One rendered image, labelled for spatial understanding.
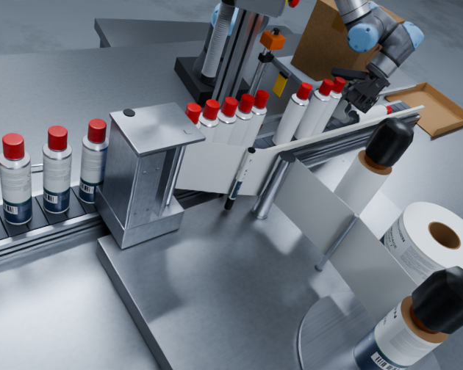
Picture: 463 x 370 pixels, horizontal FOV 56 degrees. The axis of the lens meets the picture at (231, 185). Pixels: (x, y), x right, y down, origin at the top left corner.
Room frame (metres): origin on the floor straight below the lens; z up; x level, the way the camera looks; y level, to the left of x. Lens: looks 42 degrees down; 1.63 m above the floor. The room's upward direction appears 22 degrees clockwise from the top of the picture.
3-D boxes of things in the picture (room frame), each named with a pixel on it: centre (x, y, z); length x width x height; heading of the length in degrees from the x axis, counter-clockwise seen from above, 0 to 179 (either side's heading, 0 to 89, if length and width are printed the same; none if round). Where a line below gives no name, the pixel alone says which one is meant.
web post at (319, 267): (0.68, -0.26, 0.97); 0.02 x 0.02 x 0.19
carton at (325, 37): (1.75, -0.21, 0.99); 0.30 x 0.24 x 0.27; 153
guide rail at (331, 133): (1.21, -0.24, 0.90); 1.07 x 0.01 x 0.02; 142
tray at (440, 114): (1.78, -0.65, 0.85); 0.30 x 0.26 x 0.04; 142
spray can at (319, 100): (1.15, -0.14, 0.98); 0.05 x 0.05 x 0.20
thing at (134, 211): (0.61, 0.16, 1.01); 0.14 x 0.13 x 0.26; 142
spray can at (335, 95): (1.19, -0.17, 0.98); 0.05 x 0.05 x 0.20
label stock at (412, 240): (0.78, -0.49, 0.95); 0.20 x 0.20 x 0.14
